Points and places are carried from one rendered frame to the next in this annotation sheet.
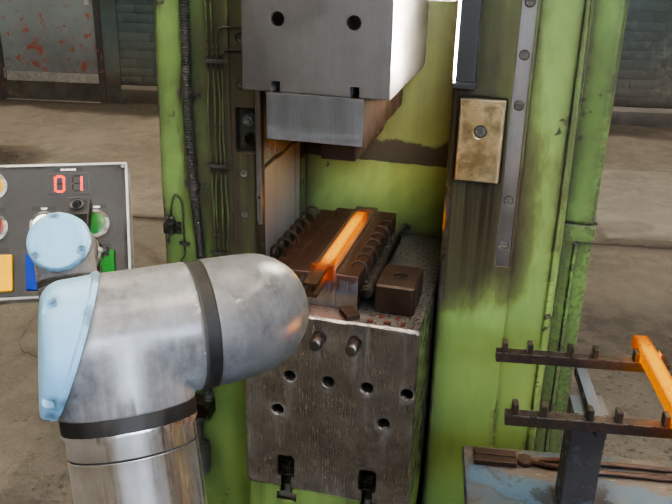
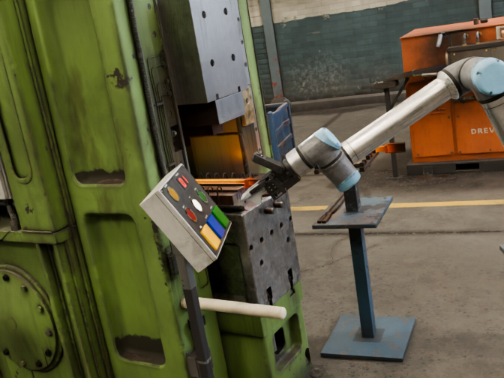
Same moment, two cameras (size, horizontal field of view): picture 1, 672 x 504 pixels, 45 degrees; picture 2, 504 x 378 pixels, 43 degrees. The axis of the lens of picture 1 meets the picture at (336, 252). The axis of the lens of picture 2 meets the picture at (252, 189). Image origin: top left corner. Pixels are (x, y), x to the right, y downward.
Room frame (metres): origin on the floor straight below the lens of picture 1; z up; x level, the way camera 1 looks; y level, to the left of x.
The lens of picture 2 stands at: (0.71, 2.46, 1.66)
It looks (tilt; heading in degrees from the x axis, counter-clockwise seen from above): 15 degrees down; 289
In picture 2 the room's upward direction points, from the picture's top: 10 degrees counter-clockwise
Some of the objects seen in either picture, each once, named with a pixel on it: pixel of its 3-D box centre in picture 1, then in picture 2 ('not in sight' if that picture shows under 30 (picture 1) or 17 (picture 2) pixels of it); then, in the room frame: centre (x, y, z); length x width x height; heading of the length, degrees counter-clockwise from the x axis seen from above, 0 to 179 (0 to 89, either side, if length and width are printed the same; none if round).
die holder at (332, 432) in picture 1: (357, 350); (220, 245); (1.77, -0.06, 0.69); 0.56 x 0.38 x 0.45; 166
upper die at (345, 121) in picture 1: (340, 99); (189, 110); (1.78, 0.00, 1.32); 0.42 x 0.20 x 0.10; 166
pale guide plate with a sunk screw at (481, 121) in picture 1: (479, 140); (246, 105); (1.62, -0.29, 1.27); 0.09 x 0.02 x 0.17; 76
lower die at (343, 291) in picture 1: (337, 250); (205, 193); (1.78, 0.00, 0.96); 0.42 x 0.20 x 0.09; 166
